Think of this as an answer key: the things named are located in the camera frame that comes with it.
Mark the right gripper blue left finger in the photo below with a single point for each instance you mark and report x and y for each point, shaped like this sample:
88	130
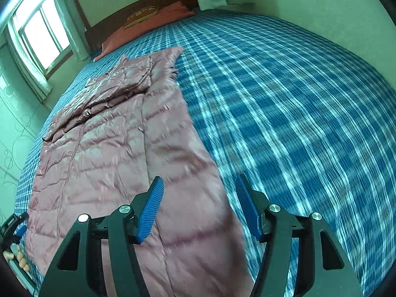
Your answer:
145	207

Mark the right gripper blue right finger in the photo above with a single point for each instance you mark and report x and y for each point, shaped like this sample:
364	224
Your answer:
254	205

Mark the pink quilted down coat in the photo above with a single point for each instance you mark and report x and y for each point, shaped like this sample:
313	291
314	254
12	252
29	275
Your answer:
105	146

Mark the person's left hand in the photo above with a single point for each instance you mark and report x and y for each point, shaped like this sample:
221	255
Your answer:
17	254

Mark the blue plaid bed sheet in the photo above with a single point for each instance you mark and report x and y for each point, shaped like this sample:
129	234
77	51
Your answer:
310	124

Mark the green patterned wardrobe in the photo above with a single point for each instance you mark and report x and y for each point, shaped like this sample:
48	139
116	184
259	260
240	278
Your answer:
22	117

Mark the brown wooden headboard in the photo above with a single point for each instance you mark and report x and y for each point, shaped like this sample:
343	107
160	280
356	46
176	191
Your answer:
97	34

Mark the embroidered brown cushion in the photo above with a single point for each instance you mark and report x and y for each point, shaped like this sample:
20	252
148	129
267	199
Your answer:
140	16

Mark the orange red pillow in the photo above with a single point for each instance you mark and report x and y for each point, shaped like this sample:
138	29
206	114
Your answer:
166	15

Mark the bright window with frame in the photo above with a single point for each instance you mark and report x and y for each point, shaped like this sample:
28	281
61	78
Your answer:
38	37

